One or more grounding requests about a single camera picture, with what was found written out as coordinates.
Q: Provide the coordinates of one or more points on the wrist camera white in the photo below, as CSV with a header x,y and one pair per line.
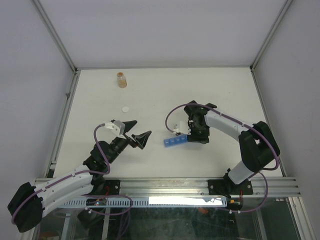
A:
x,y
181,128
116,127

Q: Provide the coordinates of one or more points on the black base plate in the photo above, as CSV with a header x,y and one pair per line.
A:
x,y
111,187
221,187

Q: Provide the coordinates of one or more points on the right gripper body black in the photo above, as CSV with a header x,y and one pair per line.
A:
x,y
198,130

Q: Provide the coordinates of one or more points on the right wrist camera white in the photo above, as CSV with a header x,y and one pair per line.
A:
x,y
181,128

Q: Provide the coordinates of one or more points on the amber pill bottle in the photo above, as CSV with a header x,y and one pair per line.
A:
x,y
121,80

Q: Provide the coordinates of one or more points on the slotted grey cable duct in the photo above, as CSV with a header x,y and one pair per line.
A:
x,y
151,202

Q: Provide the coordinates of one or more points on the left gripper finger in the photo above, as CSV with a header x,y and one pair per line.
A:
x,y
140,140
128,125

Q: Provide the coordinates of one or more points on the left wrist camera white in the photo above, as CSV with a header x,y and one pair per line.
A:
x,y
116,127

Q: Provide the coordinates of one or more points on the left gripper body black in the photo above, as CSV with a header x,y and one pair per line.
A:
x,y
130,141

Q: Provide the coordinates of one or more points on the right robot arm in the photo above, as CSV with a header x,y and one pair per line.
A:
x,y
257,144

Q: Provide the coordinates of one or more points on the blue weekly pill organizer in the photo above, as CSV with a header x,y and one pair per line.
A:
x,y
176,140

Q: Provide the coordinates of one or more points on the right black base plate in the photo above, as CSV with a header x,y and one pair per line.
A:
x,y
221,187

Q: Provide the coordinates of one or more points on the aluminium mounting rail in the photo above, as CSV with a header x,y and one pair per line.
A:
x,y
278,187

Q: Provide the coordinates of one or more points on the white bottle cap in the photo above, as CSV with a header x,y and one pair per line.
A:
x,y
125,109

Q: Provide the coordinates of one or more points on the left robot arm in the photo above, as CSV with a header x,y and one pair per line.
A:
x,y
30,204

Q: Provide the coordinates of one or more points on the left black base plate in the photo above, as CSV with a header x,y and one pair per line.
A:
x,y
111,187

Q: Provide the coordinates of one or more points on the small status circuit board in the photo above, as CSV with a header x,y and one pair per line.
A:
x,y
96,202

